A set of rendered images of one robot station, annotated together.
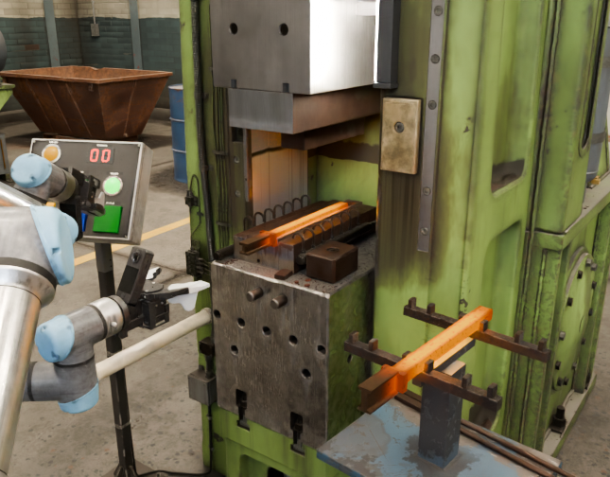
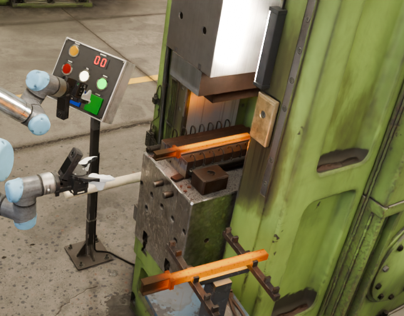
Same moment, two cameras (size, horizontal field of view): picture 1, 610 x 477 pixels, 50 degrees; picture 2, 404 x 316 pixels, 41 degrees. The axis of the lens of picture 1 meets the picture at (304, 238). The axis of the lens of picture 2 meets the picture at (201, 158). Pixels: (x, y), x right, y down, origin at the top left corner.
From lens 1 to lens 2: 0.75 m
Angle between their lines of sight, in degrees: 19
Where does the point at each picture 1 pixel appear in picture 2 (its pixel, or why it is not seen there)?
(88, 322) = (32, 186)
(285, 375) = (166, 236)
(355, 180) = not seen: hidden behind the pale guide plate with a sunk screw
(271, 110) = (190, 76)
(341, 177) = not seen: hidden behind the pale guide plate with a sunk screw
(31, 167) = (36, 79)
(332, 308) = (194, 210)
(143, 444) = (109, 231)
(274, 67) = (196, 51)
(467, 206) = (290, 180)
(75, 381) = (20, 214)
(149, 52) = not seen: outside the picture
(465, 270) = (280, 218)
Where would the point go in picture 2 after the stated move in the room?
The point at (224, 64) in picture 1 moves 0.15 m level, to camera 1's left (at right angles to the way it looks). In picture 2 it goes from (173, 35) to (136, 24)
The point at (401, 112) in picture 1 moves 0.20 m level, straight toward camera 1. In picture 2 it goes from (265, 105) to (239, 126)
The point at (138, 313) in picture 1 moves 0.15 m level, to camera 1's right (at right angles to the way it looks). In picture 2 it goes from (68, 184) to (106, 199)
